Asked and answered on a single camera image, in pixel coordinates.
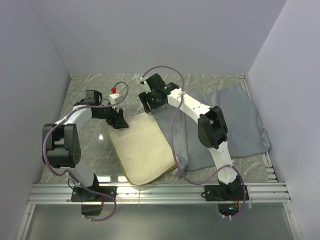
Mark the grey pillowcase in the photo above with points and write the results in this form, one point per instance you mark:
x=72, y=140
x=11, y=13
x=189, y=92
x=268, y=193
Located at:
x=246, y=135

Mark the aluminium right side rail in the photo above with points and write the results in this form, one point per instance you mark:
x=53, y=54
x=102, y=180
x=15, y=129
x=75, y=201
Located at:
x=265, y=156

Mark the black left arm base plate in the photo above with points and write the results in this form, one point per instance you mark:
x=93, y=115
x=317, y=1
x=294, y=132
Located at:
x=105, y=192

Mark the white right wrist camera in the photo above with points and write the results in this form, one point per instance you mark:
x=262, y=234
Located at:
x=146, y=87

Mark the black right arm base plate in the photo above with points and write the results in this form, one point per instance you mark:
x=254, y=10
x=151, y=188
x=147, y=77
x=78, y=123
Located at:
x=212, y=193

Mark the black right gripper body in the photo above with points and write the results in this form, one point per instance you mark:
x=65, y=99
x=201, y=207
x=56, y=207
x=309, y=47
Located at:
x=150, y=98

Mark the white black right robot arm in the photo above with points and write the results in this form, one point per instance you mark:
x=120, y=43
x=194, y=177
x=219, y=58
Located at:
x=211, y=128

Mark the aluminium front rail frame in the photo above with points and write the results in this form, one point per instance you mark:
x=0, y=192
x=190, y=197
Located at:
x=158, y=193

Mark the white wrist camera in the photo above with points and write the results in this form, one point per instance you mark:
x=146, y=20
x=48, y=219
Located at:
x=146, y=87
x=115, y=97

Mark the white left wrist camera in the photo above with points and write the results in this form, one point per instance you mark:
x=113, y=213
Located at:
x=115, y=97

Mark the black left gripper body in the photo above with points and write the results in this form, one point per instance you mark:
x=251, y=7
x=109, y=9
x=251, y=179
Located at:
x=107, y=113

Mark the cream quilted pillow yellow edge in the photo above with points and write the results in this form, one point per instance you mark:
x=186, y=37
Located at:
x=142, y=149

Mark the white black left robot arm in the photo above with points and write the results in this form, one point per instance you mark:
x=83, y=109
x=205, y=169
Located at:
x=61, y=150

